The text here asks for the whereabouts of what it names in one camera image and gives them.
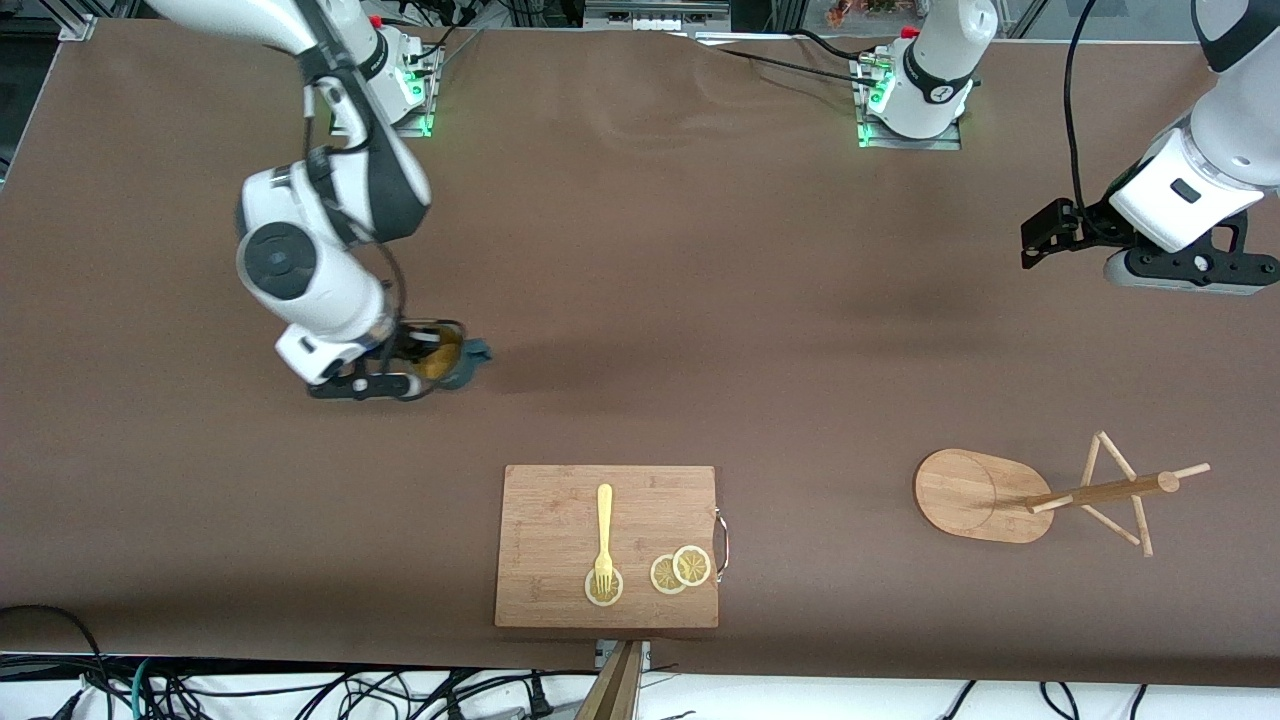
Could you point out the grey power strip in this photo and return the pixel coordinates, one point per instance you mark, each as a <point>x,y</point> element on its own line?
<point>655,15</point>

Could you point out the wooden cutting board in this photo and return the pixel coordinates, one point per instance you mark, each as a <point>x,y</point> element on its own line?
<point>550,520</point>

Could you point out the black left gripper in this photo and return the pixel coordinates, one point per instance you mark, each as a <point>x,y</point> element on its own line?
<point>1092,224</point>

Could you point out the wooden cup rack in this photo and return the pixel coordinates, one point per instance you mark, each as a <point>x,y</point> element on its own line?
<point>975,495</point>

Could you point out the wooden post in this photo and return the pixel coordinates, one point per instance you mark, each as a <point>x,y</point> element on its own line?
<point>615,690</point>

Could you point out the lemon slice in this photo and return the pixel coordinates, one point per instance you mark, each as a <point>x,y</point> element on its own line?
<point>662,575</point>
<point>603,600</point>
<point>692,565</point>

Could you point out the small metal bracket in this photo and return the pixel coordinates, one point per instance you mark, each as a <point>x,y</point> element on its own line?
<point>603,652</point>

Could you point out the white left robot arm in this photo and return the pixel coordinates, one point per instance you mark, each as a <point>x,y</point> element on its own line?
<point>1230,130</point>

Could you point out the teal cup yellow inside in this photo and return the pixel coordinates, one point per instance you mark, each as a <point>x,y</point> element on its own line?
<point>447,364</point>

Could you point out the yellow plastic fork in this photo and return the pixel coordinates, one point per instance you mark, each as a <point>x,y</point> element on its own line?
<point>604,520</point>

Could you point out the brown table cover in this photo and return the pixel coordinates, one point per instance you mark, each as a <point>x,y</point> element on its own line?
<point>700,300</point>

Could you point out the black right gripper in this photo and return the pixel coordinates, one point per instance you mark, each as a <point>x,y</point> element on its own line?
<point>410,343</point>

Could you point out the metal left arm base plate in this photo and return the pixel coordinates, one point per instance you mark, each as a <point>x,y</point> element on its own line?
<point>870,138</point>

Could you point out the aluminium corner bracket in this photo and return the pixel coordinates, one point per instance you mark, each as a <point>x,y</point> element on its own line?
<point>78,27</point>

